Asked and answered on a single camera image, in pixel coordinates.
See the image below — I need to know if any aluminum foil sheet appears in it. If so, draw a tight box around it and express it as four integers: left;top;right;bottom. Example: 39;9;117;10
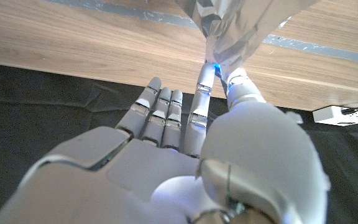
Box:
174;0;319;77

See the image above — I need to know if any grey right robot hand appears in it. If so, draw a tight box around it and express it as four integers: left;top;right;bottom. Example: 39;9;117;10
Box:
0;62;332;224

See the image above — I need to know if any white power strip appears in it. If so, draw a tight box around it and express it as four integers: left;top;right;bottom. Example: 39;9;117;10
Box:
311;105;358;127

